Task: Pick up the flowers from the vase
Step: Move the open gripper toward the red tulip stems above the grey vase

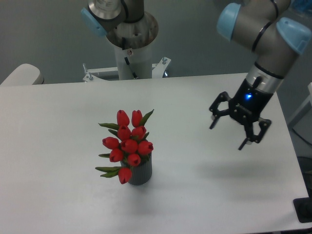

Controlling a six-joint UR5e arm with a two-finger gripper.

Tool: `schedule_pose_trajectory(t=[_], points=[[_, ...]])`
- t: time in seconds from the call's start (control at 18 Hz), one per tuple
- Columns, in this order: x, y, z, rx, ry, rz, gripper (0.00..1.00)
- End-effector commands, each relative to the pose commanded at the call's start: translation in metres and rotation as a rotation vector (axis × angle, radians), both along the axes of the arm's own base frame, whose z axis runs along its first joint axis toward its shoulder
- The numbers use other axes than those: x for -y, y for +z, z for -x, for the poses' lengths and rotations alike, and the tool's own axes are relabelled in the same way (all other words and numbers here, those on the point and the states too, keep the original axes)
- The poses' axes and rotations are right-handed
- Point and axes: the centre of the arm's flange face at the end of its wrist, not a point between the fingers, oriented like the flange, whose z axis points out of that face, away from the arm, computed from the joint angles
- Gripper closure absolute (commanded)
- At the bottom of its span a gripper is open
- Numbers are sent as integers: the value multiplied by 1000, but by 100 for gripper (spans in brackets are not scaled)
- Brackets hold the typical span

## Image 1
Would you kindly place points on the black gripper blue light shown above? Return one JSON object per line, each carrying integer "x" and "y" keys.
{"x": 247, "y": 104}

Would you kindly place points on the red tulip bouquet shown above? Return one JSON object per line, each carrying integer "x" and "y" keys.
{"x": 130, "y": 136}

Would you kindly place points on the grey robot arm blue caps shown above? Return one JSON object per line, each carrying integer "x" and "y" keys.
{"x": 258, "y": 26}

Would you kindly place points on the dark grey ribbed vase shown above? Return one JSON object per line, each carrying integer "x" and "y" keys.
{"x": 137, "y": 169}

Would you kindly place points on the white chair armrest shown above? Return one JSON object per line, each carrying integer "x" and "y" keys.
{"x": 25, "y": 74}

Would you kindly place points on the white side table frame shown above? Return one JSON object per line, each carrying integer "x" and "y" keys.
{"x": 299, "y": 113}

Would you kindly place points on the white pedestal base frame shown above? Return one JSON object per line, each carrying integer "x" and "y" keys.
{"x": 159, "y": 70}

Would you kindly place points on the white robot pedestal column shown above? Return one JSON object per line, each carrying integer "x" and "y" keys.
{"x": 132, "y": 43}

